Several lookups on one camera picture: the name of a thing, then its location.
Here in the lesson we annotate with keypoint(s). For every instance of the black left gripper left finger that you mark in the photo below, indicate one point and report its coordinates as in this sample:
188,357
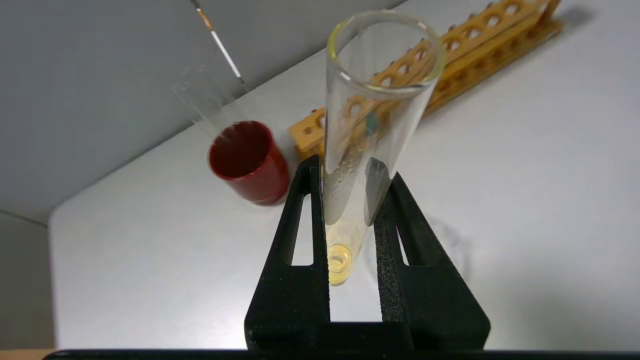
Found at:
295,300

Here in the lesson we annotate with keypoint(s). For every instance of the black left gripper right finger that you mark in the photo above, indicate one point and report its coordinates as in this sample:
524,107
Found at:
430,300

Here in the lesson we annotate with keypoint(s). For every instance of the yellow pigment test tube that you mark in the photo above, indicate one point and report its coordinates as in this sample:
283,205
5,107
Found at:
360,150

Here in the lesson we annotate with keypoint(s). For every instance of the blue pigment test tube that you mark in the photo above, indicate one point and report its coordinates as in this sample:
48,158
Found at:
371,125

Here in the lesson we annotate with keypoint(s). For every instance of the wooden test tube rack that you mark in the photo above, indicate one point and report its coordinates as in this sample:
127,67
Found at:
480,50

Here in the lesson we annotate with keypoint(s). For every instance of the red plastic cup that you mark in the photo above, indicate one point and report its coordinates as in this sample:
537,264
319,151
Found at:
250,165

